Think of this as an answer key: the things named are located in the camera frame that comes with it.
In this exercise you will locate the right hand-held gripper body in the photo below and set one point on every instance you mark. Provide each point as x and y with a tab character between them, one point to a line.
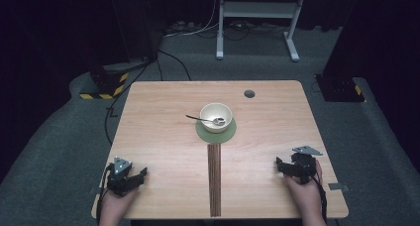
302	165

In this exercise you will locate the person's right hand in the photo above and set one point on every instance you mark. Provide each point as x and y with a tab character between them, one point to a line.
305	196

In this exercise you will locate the cream bowl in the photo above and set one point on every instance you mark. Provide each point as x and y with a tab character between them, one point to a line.
211	127

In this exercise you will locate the row of brown chopsticks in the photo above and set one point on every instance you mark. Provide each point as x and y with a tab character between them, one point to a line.
214	179

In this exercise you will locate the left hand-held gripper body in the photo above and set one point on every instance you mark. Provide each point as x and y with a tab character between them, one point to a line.
119	181

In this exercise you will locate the black stand with square base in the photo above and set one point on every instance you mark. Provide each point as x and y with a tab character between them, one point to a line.
343	87

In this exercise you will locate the black stand with striped base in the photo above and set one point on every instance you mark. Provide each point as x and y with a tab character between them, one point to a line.
105	84

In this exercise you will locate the grey power strip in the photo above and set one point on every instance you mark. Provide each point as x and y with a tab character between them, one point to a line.
181	26

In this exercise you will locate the person's left hand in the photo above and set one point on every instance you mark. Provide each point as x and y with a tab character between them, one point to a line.
115	206

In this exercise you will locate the round green coaster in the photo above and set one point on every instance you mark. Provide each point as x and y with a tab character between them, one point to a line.
216	138

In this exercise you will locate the grey round table grommet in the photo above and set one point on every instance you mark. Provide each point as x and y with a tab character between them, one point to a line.
249	93

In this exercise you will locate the white metal stand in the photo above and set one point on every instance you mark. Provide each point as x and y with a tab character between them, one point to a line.
257	9

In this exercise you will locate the grey tape piece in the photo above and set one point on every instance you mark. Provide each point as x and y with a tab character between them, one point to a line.
338	187
94	191

